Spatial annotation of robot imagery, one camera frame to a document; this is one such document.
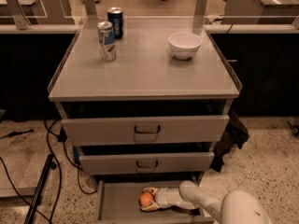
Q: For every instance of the black bar on floor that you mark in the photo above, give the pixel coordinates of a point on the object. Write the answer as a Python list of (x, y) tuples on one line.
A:
[(30, 217)]

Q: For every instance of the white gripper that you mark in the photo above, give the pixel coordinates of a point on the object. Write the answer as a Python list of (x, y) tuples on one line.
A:
[(163, 197)]

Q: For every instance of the orange fruit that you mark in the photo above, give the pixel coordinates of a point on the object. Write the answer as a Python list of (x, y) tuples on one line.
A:
[(145, 199)]

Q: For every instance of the grey drawer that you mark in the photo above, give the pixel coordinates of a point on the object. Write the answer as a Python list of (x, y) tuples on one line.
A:
[(146, 130), (146, 163), (117, 203)]

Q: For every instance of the right grey support post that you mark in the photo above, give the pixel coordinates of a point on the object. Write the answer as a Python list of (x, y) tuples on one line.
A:
[(200, 9)]

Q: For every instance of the white ceramic bowl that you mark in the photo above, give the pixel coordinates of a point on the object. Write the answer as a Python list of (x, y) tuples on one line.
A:
[(183, 45)]

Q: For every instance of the top grey drawer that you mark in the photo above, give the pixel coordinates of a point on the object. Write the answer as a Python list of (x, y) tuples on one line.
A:
[(146, 130)]

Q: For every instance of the grey support post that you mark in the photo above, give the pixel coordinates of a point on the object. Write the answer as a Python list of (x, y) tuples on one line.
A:
[(17, 14), (200, 9), (90, 8)]

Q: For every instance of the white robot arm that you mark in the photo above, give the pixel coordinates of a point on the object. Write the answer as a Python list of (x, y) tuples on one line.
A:
[(237, 206)]

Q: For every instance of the grey drawer cabinet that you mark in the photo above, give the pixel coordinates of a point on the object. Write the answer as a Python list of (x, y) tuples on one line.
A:
[(145, 80)]

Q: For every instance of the silver soda can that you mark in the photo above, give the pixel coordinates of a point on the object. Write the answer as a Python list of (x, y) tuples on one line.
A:
[(107, 40)]

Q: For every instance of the middle grey support post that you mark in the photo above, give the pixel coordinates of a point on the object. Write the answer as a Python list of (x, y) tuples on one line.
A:
[(90, 8)]

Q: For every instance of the bottom grey drawer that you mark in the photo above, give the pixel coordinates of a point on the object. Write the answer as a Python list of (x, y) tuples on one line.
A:
[(117, 203)]

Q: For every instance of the middle grey drawer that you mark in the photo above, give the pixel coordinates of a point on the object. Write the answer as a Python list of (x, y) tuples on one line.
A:
[(146, 163)]

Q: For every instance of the blue pepsi can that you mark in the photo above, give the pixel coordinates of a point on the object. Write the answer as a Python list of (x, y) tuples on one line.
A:
[(115, 16)]

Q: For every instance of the dark cloth on floor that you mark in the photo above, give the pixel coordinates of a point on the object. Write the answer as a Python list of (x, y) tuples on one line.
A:
[(235, 134)]

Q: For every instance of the left grey support post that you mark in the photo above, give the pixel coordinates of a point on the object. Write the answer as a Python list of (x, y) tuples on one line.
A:
[(17, 14)]

